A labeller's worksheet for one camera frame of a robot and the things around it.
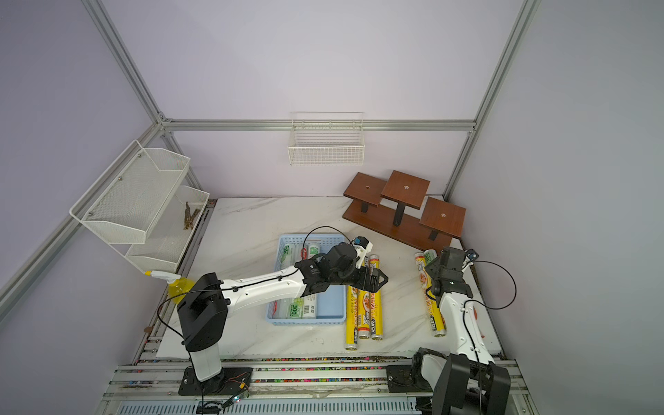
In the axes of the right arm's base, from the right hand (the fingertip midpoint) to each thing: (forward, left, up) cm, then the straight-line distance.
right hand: (442, 272), depth 86 cm
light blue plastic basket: (-8, +40, -8) cm, 42 cm away
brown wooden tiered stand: (+28, +11, +4) cm, 31 cm away
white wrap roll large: (+11, 0, -6) cm, 13 cm away
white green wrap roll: (-8, +54, -6) cm, 55 cm away
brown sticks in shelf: (+22, +91, +6) cm, 94 cm away
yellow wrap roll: (-13, +31, -6) cm, 34 cm away
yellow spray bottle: (-4, +87, +2) cm, 87 cm away
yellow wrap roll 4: (-13, +4, -7) cm, 15 cm away
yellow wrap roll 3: (-9, +23, -6) cm, 25 cm away
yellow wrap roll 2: (-10, +27, -6) cm, 29 cm away
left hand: (-5, +23, +6) cm, 25 cm away
